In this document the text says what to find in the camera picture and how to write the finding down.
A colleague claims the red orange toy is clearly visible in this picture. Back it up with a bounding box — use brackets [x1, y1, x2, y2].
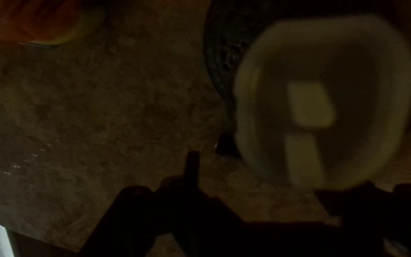
[0, 0, 108, 47]

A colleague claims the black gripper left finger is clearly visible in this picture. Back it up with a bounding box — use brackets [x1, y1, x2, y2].
[182, 150, 202, 194]

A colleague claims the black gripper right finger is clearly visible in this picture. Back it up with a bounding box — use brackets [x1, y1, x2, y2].
[312, 181, 389, 227]

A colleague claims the translucent white plastic container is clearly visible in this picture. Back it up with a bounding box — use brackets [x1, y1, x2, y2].
[232, 12, 411, 192]

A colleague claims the round black disc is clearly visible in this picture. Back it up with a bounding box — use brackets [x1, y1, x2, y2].
[202, 0, 285, 161]

